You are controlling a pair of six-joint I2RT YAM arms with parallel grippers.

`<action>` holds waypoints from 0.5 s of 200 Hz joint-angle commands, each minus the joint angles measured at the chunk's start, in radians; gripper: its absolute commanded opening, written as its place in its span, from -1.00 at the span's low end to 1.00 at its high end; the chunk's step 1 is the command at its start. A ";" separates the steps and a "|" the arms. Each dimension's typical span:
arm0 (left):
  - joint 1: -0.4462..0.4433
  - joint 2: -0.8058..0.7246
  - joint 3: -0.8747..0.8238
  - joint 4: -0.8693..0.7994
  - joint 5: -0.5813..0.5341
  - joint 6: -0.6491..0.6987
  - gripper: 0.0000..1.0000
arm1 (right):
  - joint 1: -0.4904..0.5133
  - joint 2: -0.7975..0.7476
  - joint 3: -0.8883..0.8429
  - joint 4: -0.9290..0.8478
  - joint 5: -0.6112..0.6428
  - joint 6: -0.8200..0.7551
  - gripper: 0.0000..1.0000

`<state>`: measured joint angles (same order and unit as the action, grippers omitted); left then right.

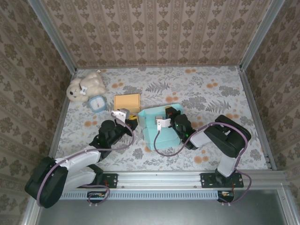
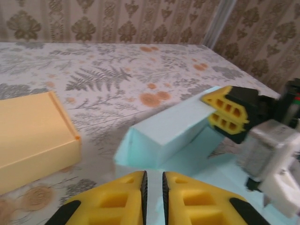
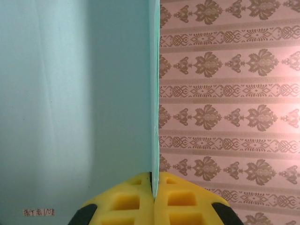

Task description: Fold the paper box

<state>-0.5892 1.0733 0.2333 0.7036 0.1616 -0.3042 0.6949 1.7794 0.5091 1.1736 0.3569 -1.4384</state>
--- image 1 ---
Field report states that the orange paper box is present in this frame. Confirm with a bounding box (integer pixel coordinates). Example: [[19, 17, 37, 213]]
[[113, 93, 141, 113]]

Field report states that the small blue square clock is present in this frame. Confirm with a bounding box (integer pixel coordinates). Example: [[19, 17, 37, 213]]
[[88, 95, 106, 113]]

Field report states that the floral patterned table cover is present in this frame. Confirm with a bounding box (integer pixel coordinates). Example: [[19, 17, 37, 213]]
[[51, 66, 269, 172]]

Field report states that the cream plush dog toy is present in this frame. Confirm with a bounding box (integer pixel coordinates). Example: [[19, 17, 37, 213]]
[[66, 71, 108, 103]]

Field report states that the grey metal panel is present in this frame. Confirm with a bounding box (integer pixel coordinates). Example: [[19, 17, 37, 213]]
[[35, 199, 290, 225]]

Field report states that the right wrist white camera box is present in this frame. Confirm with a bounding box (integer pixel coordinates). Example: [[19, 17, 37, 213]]
[[155, 115, 173, 132]]

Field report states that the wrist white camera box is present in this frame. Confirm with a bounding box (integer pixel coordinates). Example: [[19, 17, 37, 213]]
[[155, 115, 173, 132], [110, 108, 131, 122]]

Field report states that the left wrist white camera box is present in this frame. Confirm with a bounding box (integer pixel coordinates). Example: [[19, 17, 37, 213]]
[[110, 108, 131, 122]]

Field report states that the aluminium side rail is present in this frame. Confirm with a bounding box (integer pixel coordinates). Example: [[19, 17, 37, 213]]
[[240, 69, 278, 171], [44, 69, 78, 172]]

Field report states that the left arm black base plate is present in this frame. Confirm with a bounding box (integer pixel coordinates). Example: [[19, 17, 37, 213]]
[[93, 172, 118, 189]]

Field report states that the aluminium mounting rail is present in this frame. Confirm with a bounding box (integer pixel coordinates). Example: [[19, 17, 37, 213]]
[[34, 171, 287, 188]]

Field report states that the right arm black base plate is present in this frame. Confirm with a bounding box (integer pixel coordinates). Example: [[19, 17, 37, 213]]
[[201, 172, 244, 189]]

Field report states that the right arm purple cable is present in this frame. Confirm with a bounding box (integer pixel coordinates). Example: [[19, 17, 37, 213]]
[[153, 122, 253, 206]]

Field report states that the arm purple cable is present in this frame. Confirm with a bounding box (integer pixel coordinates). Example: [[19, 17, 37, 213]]
[[37, 116, 135, 208], [153, 122, 253, 206]]

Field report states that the black cable connector box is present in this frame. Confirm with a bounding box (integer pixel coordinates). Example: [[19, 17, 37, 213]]
[[87, 191, 109, 204], [217, 191, 235, 203]]

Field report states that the grey slotted cable duct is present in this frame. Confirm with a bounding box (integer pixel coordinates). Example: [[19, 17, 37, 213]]
[[60, 190, 218, 201]]

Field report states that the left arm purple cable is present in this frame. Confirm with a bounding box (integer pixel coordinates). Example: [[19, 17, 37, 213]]
[[37, 116, 135, 208]]

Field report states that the aluminium frame post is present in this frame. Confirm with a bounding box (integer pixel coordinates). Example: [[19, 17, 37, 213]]
[[27, 0, 78, 74], [239, 0, 287, 71]]

